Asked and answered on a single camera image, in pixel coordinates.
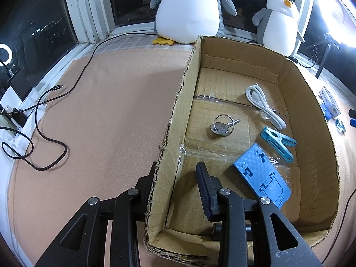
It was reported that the teal plastic clothespin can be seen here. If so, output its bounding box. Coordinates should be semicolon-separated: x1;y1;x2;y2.
260;127;297;163

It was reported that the metal keyring with coin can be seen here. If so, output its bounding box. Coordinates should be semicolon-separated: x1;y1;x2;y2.
210;114;240;137

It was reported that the blue round tape measure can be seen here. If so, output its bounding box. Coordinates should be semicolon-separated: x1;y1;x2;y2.
320;103;332;121

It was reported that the white USB cable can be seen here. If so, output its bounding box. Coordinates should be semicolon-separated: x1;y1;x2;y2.
245;83;287;131

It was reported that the brown cardboard box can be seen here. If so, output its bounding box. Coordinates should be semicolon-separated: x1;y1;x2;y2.
144;37;339;266

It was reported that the clear plastic card reader box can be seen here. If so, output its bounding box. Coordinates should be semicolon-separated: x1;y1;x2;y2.
319;86;341;118

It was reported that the black cylinder tube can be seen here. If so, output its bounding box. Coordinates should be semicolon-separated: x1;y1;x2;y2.
348;109;356;119

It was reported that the white power strip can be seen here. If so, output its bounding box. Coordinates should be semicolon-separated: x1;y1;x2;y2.
0;85;48;151

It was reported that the checkered cloth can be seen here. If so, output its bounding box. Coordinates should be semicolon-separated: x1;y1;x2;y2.
95;33;194;54

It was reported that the small plush penguin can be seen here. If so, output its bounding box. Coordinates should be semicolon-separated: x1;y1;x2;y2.
252;0;305;57

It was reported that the large plush penguin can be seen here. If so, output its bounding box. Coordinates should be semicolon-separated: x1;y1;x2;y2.
150;0;237;46

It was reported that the white ring light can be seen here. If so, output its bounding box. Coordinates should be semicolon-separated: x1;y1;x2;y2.
318;0;355;48

